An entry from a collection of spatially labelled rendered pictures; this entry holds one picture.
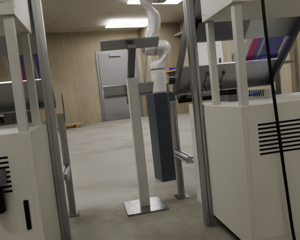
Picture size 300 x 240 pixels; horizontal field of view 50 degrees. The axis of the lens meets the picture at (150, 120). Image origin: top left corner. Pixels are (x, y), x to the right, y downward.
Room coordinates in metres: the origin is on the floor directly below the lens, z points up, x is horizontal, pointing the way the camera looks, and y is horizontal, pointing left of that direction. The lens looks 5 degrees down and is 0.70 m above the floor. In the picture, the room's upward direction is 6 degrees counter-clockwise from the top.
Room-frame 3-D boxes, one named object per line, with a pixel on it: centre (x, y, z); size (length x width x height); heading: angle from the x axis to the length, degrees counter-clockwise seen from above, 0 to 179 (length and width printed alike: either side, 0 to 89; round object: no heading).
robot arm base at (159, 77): (2.62, -0.10, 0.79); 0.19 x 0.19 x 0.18
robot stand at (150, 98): (2.62, -0.10, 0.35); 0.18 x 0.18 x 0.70; 19
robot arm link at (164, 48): (2.63, -0.13, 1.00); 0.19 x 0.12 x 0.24; 111
